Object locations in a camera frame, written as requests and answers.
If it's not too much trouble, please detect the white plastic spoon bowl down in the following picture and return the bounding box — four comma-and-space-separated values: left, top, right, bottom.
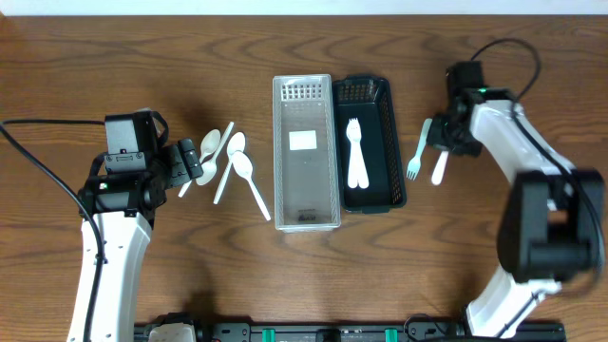
195, 121, 236, 187

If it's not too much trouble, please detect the white plastic fork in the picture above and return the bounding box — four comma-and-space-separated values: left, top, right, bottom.
346, 118, 370, 189
431, 151, 449, 186

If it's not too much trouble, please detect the white label in basket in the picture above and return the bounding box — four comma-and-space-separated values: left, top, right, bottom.
289, 130, 317, 151

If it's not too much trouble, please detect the short white plastic spoon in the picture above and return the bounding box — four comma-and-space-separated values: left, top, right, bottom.
347, 121, 361, 188

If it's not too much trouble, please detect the dark green plastic basket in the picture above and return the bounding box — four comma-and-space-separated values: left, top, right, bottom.
332, 75, 407, 214

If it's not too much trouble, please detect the clear plastic basket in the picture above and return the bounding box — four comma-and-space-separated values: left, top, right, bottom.
273, 74, 341, 233

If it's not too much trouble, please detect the black cable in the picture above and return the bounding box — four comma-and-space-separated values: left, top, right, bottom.
0, 118, 106, 342
469, 37, 607, 333

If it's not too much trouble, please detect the white plastic spoon near basket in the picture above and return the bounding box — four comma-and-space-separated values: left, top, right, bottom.
232, 151, 271, 221

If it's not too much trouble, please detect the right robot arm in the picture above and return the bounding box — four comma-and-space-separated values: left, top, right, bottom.
427, 86, 605, 339

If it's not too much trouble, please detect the pale green plastic fork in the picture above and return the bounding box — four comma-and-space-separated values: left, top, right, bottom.
407, 118, 432, 181

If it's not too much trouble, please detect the left black cable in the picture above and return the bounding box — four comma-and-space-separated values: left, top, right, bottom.
0, 118, 106, 342

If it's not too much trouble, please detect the white plastic spoon far left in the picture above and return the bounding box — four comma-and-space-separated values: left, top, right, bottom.
178, 128, 222, 199

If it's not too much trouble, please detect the right black cable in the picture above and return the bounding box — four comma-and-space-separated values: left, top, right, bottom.
469, 37, 607, 333

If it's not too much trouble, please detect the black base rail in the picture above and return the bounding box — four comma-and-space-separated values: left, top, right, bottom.
133, 313, 567, 342

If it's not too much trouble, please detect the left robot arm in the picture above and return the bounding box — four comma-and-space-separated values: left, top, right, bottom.
67, 139, 202, 341

